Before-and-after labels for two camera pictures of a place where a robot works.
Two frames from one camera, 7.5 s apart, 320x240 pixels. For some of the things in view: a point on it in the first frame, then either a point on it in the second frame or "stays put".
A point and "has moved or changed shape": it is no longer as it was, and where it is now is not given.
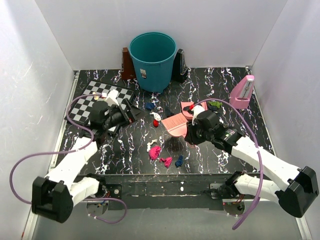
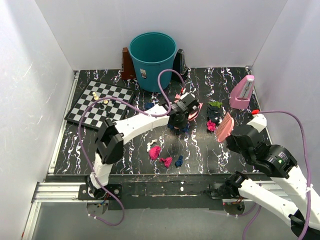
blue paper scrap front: x=180 y=162 stays put
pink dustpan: x=188 y=115 has moved or changed shape
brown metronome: x=127 y=70 stays put
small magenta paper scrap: x=167 y=161 stays put
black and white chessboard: x=80 y=112 stays put
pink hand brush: x=176 y=125 to x=225 y=126
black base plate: x=162 y=190 stays put
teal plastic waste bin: x=153 y=54 stays put
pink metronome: x=240 y=96 stays put
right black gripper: x=190 y=137 to x=230 y=143
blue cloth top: x=150 y=105 stays put
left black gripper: x=133 y=114 to x=183 y=125
